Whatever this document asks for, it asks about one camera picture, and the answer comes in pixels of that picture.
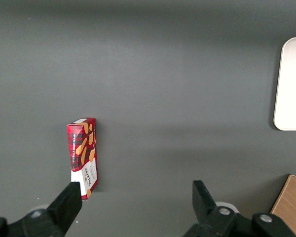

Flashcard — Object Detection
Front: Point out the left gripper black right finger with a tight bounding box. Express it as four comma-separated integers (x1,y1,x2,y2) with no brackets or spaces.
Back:
182,180,240,237

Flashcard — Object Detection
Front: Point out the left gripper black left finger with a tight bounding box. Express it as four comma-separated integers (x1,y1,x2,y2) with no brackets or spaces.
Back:
9,181,83,237

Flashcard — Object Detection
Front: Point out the white rounded plastic tray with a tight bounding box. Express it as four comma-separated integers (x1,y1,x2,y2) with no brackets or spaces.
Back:
273,37,296,131

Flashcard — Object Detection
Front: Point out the red tartan shortbread box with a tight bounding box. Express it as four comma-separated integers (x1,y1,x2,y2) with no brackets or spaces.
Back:
66,118,99,201

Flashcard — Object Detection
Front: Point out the light wooden board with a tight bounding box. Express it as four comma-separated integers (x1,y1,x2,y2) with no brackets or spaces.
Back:
269,174,296,237

